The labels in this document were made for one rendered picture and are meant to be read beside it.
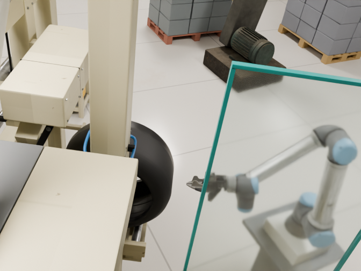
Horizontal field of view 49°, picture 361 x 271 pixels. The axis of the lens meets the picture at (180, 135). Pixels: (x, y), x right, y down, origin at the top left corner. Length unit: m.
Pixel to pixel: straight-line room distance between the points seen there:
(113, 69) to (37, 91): 0.42
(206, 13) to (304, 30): 1.67
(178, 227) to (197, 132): 1.33
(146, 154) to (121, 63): 0.69
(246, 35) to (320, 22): 1.64
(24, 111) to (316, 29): 5.55
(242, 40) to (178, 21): 1.16
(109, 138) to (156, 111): 3.17
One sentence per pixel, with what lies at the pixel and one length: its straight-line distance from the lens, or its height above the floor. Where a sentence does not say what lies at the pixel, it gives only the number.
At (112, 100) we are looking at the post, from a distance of 1.33.
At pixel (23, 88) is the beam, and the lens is 1.62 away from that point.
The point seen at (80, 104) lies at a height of 0.19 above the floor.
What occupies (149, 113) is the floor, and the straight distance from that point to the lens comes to 4.53.
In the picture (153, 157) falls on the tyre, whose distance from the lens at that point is 1.86.
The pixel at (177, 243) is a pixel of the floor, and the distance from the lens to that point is 3.29.
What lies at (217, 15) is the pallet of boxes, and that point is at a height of 0.39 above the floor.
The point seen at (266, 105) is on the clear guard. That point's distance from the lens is 1.03.
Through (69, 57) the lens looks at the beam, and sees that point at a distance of 1.81.
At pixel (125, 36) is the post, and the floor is 2.13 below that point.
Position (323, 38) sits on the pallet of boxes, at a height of 0.33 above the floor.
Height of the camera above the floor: 2.65
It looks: 38 degrees down
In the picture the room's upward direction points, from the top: 9 degrees clockwise
